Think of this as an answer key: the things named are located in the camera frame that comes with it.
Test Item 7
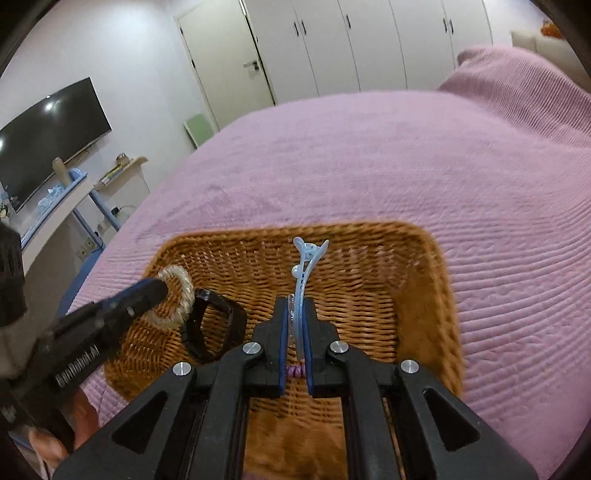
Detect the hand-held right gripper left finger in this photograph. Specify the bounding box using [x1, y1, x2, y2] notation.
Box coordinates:
[53, 296, 289, 480]

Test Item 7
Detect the translucent spiral hair tie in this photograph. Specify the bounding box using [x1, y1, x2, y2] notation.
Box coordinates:
[145, 265, 195, 330]

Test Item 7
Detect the black curved television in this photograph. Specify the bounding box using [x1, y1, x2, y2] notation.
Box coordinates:
[0, 78, 113, 214]

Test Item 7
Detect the white room door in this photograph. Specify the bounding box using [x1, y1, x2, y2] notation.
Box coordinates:
[174, 0, 277, 132]

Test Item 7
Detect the wooden wall shelf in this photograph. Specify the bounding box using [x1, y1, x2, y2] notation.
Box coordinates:
[92, 157, 148, 190]

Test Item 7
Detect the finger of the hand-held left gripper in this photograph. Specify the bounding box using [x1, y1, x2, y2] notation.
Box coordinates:
[93, 278, 171, 332]

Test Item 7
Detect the green board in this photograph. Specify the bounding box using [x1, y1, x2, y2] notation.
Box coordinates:
[184, 113, 218, 148]

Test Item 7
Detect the white wardrobe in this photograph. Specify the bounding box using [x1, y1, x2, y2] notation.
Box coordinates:
[240, 0, 495, 95]

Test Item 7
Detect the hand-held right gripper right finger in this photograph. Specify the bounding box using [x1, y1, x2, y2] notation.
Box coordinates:
[300, 298, 541, 480]

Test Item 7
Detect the pearl hair clip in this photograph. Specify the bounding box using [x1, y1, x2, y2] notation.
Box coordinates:
[288, 265, 301, 352]

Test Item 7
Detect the light blue hair clip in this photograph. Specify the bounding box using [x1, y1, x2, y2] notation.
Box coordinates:
[292, 237, 329, 358]

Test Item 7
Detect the brown wicker basket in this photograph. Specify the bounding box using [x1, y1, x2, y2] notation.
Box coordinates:
[104, 222, 465, 480]

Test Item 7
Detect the beige padded headboard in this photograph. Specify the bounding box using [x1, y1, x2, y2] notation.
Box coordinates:
[510, 30, 591, 88]

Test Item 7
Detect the white desk with blue frame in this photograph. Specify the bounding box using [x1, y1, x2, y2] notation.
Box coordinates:
[0, 168, 123, 278]

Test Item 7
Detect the person's left hand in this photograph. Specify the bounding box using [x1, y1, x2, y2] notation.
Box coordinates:
[28, 390, 100, 480]

